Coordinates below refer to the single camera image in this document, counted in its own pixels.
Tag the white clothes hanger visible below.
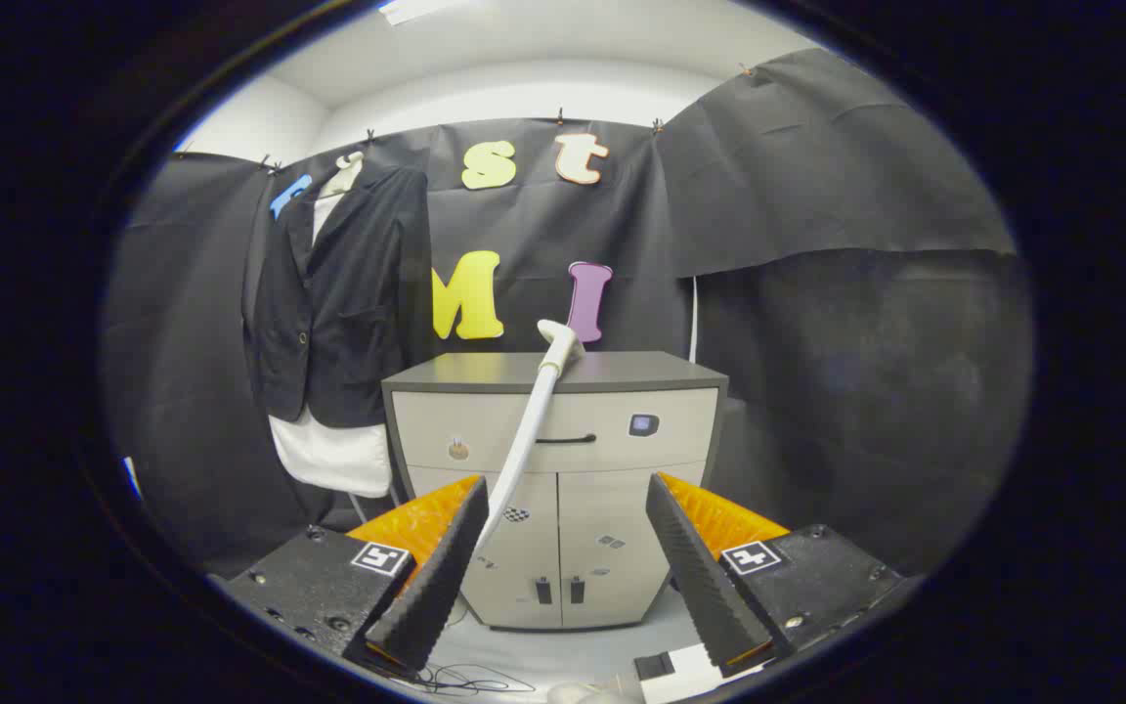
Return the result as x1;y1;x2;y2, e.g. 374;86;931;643
324;150;366;199

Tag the black suit jacket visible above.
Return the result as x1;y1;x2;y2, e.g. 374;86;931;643
242;164;432;429

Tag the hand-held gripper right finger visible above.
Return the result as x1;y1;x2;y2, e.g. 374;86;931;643
645;472;906;678

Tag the black backdrop cloth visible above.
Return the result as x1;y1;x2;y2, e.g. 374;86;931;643
102;47;1035;578

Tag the ceiling light panel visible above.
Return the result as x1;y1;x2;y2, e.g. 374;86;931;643
377;0;471;25

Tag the white garment steamer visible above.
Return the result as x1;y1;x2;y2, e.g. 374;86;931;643
470;319;586;558

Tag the thin black floor cable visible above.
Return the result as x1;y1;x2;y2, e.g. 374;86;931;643
382;660;537;697

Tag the white shirt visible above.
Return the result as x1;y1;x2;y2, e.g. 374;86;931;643
268;186;396;500

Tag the beige cabinet with grey top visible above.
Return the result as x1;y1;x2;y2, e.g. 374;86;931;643
382;350;730;632

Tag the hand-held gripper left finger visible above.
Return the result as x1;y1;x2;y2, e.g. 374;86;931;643
221;475;492;678

